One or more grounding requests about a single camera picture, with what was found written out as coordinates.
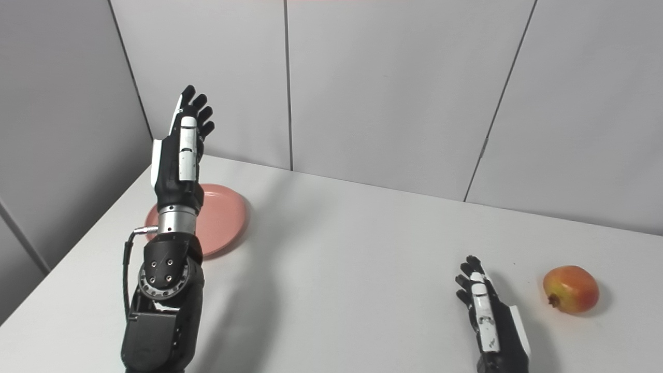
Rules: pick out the red yellow pomegranate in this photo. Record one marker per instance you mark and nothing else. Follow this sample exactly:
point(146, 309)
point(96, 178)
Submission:
point(572, 290)

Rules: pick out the pink round plate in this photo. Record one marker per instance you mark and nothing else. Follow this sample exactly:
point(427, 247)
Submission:
point(222, 217)

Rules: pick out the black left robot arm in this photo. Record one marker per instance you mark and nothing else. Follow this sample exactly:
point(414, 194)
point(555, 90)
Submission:
point(163, 311)

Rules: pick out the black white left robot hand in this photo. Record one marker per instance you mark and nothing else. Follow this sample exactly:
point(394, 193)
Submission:
point(168, 176)

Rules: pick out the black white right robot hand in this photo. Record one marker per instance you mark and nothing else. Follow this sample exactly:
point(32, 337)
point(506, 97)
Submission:
point(505, 336)

